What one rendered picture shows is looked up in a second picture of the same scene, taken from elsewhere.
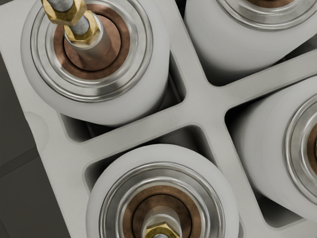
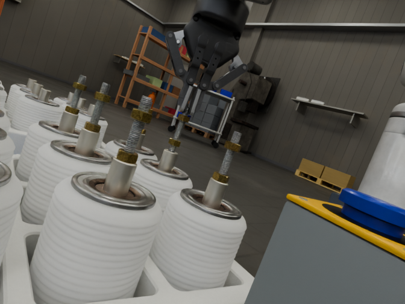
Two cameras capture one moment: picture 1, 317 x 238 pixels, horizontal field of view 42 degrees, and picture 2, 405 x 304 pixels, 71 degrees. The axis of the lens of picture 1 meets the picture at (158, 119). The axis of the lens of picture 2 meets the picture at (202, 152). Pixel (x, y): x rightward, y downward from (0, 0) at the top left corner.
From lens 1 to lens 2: 0.41 m
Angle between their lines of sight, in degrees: 87
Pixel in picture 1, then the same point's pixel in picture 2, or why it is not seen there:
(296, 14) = (102, 175)
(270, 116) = not seen: hidden behind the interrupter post
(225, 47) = not seen: hidden behind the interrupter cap
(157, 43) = (178, 195)
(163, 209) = (167, 163)
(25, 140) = not seen: outside the picture
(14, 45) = (248, 277)
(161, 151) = (167, 180)
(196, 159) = (152, 174)
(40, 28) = (237, 211)
